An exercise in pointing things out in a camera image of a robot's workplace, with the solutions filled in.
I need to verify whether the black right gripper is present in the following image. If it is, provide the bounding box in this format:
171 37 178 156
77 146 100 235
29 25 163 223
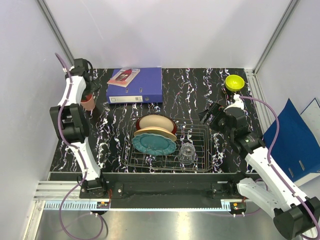
197 101 234 139

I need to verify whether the pink plastic cup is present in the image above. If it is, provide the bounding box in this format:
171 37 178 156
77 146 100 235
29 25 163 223
80 94 96 111

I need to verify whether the clear glass cup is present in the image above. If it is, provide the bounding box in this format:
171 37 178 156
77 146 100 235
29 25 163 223
178 143 196 165

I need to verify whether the yellow-green bowl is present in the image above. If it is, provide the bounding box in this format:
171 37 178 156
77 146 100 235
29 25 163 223
225 74 245 92

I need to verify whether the beige painted plate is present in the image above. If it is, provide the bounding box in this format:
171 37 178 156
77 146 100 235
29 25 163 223
133 126 177 142

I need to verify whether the teal scalloped plate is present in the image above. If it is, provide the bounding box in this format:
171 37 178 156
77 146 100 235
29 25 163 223
132 133 177 156

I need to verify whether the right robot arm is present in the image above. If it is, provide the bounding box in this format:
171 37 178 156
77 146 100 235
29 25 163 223
198 102 320 240

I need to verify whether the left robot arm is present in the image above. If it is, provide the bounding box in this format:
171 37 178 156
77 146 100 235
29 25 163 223
49 55 108 199

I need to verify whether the red and white book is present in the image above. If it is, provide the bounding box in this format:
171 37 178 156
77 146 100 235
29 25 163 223
107 68 140 88

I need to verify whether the red and black plate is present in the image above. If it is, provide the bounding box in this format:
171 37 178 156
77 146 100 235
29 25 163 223
135 114 177 134

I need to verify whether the blue lever arch binder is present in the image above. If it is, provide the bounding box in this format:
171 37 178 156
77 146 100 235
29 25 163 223
106 67 163 104

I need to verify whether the dark blue binder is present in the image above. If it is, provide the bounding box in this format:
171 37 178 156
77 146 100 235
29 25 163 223
271 99 320 187

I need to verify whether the metal wire dish rack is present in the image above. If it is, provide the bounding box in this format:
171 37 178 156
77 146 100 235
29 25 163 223
121 117 212 173

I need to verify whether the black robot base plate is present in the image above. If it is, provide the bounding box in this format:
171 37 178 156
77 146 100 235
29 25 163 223
79 171 276 210

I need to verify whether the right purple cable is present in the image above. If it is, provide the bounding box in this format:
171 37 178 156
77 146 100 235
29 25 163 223
238 95 320 240

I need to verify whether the purple cable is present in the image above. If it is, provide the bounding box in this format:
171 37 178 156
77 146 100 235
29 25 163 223
54 52 110 238
238 95 320 240

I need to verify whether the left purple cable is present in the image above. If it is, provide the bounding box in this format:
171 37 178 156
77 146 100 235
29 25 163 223
54 52 110 238

